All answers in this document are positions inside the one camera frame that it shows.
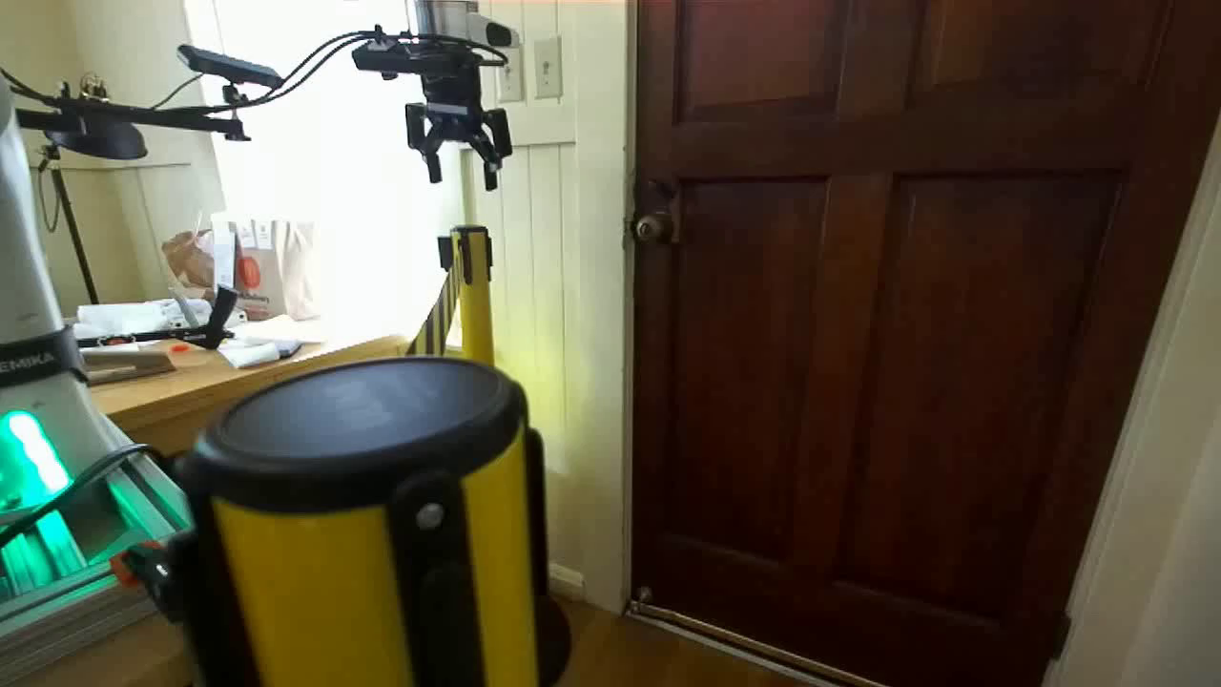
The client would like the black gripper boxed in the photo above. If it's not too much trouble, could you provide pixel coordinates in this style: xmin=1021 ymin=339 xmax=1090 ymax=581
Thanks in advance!
xmin=399 ymin=54 xmax=519 ymax=196

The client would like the yellow black striped barrier belt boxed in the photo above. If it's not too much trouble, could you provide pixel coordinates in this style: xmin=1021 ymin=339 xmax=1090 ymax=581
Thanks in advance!
xmin=403 ymin=260 xmax=472 ymax=361

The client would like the round metal doorknob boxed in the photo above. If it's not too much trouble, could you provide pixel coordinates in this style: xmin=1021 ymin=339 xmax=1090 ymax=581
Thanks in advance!
xmin=628 ymin=204 xmax=678 ymax=250

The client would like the white plastic bag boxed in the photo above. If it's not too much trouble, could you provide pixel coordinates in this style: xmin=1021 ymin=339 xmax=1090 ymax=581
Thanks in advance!
xmin=206 ymin=215 xmax=322 ymax=325

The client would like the light wooden desk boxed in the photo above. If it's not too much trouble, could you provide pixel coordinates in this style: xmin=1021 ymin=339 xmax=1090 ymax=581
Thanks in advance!
xmin=87 ymin=332 xmax=411 ymax=463

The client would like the white paper stack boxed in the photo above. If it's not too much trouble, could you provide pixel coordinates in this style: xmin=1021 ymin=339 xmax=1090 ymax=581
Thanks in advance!
xmin=71 ymin=295 xmax=212 ymax=348

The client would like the black tripod leg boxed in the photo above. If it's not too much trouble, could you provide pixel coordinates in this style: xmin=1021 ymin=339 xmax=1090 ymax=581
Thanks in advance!
xmin=34 ymin=137 xmax=102 ymax=307

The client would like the grey flat box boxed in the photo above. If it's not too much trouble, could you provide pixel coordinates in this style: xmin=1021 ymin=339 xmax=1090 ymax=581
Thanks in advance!
xmin=71 ymin=339 xmax=184 ymax=384

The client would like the dark brown wooden door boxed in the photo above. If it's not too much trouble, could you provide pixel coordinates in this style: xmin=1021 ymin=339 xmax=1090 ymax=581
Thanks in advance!
xmin=628 ymin=0 xmax=1221 ymax=687

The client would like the metal door threshold strip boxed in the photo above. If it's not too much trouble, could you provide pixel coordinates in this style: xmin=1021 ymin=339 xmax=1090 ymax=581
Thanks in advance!
xmin=625 ymin=596 xmax=887 ymax=687

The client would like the robot table with aluminium rails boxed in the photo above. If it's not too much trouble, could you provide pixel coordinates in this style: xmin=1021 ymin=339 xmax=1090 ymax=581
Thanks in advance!
xmin=0 ymin=558 xmax=204 ymax=687

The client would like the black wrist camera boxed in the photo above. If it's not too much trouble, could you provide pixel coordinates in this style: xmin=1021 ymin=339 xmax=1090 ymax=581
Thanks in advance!
xmin=350 ymin=25 xmax=510 ymax=76

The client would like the white light switch plate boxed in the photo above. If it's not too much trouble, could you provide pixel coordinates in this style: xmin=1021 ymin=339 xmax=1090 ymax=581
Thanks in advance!
xmin=532 ymin=33 xmax=569 ymax=103

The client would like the yellow black stanchion post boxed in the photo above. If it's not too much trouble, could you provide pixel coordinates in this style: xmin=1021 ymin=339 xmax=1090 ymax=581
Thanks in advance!
xmin=434 ymin=221 xmax=499 ymax=375
xmin=168 ymin=355 xmax=574 ymax=687

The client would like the black stereo camera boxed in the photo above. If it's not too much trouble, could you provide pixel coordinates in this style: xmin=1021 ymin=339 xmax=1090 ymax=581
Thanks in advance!
xmin=177 ymin=43 xmax=291 ymax=91

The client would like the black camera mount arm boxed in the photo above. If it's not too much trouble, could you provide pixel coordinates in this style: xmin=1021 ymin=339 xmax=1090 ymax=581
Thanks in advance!
xmin=0 ymin=67 xmax=256 ymax=165

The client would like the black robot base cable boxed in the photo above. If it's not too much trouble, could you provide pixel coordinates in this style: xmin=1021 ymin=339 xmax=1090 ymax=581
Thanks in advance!
xmin=0 ymin=437 xmax=160 ymax=552

